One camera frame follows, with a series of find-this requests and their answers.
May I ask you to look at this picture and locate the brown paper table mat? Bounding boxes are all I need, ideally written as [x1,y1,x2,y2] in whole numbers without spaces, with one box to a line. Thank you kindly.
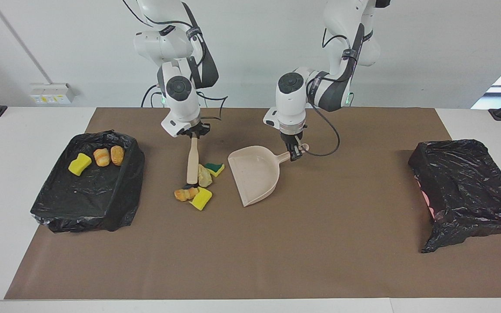
[5,107,501,300]

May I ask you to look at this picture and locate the white wall cable duct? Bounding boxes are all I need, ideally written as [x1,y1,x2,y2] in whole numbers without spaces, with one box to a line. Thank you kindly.
[0,0,53,85]

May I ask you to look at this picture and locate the white wall socket box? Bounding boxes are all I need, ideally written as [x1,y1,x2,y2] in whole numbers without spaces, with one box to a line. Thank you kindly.
[29,83,77,105]

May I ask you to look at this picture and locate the brown bread roll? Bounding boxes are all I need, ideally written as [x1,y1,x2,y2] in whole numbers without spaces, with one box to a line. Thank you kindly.
[110,145,125,166]

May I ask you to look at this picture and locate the black bag bin showing pink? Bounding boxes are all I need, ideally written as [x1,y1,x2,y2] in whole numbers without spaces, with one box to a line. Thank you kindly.
[408,139,501,254]

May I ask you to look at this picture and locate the pale croissant piece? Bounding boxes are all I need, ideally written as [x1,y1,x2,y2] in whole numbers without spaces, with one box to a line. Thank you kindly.
[93,148,111,167]

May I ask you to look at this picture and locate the beige plastic dustpan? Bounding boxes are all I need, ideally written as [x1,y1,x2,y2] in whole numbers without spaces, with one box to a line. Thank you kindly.
[227,143,310,207]

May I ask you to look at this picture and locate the beige hand brush black bristles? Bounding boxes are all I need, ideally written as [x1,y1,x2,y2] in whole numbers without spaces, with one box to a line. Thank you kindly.
[183,137,200,190]

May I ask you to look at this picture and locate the orange croissant piece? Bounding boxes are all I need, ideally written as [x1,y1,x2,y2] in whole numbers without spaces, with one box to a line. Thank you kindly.
[174,187,199,202]

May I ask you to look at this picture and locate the black bag lined bin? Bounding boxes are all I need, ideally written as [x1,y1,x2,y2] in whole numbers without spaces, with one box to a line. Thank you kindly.
[30,130,146,233]

